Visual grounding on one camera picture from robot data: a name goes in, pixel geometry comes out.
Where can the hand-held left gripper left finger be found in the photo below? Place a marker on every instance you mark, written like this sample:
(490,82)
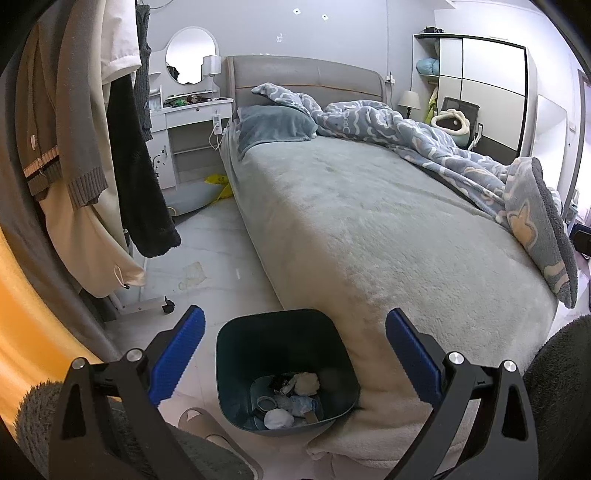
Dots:
(178,355)

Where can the black fuzzy coat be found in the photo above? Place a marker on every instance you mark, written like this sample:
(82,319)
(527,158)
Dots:
(138,184)

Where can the grey bed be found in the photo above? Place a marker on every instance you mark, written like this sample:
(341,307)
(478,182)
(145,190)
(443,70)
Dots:
(369,254)

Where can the dark teal trash bin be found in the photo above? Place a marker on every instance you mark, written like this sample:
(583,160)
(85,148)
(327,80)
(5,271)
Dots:
(240,360)

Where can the round vanity mirror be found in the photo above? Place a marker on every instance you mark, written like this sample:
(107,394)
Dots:
(191,55)

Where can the beige table lamp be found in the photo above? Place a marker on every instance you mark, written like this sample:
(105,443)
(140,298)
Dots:
(408,99)

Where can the black chair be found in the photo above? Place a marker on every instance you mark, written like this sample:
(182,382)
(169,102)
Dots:
(471,110)

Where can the silver vanity lamp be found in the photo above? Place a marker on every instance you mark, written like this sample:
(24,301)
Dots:
(211,65)

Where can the hanging clothes on rack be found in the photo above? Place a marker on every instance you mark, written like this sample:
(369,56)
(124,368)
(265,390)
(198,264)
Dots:
(14,207)

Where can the yellow plastic bag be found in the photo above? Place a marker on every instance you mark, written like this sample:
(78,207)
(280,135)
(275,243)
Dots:
(217,184)

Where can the blue patterned duvet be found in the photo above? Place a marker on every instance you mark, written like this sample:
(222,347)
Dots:
(415,138)

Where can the cream plush cushion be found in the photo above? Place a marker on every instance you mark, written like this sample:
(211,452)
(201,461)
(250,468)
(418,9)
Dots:
(461,134)

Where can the blue tissue packet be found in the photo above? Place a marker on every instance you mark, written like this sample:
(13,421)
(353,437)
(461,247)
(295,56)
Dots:
(304,404)

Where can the wall socket with plug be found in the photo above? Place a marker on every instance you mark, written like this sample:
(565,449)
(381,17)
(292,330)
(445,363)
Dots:
(391,79)

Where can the brown tape roll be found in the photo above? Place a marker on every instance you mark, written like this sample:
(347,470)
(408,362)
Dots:
(261,399)

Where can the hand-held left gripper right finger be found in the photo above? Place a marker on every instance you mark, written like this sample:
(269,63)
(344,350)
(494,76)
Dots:
(413,357)

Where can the beige slipper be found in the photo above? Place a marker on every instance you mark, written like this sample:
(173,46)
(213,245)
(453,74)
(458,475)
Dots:
(231,445)

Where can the white vanity desk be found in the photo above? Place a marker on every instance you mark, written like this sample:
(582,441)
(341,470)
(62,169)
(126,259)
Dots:
(194,115)

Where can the white power strip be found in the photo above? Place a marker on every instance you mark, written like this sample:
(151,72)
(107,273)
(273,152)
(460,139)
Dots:
(216,124)

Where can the grey-blue pillow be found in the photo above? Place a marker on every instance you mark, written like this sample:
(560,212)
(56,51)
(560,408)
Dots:
(272,127)

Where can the translucent plastic scrap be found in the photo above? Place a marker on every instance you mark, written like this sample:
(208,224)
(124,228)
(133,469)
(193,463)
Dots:
(191,277)

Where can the grey knit vest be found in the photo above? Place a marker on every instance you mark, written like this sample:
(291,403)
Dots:
(143,69)

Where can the white clothes rack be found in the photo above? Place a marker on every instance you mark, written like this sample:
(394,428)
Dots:
(138,307)

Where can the white wardrobe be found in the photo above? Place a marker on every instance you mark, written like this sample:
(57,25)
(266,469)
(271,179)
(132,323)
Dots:
(489,92)

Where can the black plastic piece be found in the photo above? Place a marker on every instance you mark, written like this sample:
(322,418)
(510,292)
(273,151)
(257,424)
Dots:
(277,382)

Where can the white shirt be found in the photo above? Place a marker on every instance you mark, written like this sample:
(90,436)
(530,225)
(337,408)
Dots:
(120,37)

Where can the khaki jacket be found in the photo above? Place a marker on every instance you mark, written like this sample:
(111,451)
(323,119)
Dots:
(69,115)

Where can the black item on wardrobe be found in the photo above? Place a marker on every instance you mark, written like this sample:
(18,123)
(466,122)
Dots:
(432,30)

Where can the beige long coat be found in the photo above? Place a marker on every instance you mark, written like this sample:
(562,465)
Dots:
(92,244)

